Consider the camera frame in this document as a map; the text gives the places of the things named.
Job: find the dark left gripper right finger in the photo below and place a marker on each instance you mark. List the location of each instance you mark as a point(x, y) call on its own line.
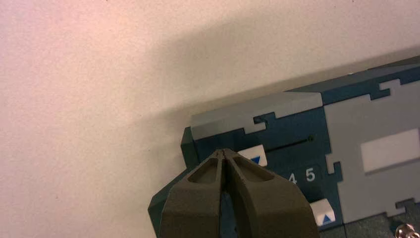
point(269, 210)

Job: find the grey and teal control box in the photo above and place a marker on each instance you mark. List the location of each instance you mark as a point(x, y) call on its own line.
point(295, 131)

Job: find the white rectangular label plate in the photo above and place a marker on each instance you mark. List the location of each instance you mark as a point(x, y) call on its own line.
point(390, 151)

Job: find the white button with blue triangle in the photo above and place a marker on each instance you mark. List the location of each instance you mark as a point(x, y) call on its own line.
point(257, 157)

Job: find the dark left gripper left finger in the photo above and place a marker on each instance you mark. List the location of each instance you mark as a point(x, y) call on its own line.
point(193, 210)

